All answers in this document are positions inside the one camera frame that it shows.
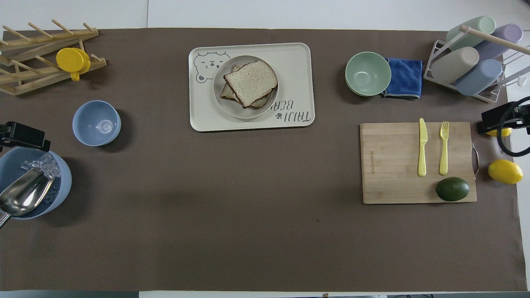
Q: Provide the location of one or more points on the grey round plate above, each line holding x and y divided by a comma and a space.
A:
223, 108

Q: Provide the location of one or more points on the small bread slice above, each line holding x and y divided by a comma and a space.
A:
227, 93

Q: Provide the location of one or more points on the large bread slice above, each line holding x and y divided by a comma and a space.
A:
250, 82

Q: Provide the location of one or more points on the cream tray with bear print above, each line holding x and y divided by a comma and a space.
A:
294, 74

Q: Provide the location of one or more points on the wooden cutting board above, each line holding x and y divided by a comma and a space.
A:
389, 165

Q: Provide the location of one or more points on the green bowl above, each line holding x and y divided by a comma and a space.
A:
367, 73

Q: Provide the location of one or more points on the yellow plastic knife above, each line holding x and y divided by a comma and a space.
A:
422, 149

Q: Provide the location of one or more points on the blue cloth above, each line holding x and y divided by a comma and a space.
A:
405, 78

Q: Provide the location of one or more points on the blue bowl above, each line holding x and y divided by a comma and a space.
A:
96, 123

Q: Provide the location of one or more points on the yellow plastic fork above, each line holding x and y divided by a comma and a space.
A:
444, 153

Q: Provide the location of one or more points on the green avocado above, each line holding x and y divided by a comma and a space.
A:
452, 189

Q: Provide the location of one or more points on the blue ice bucket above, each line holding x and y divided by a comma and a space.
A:
62, 182

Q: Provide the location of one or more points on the beige cup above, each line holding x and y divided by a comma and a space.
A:
455, 65

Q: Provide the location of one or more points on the yellow mug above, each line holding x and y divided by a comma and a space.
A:
71, 60

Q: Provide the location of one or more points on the clear ice cubes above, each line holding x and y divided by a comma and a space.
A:
46, 163

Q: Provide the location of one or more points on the blue cup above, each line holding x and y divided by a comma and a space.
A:
479, 78

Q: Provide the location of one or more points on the black stand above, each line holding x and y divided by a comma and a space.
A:
490, 120
25, 135

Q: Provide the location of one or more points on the yellow lemon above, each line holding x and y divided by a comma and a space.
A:
503, 133
505, 171

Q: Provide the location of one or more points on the green cup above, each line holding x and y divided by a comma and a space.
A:
476, 27

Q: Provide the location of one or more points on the metal scoop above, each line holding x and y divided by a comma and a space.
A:
22, 194

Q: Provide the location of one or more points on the wooden rod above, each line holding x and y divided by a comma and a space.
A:
492, 39

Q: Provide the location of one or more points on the purple cup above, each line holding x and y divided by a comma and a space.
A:
503, 37

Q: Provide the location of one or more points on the wooden dish rack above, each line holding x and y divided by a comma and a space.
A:
25, 40

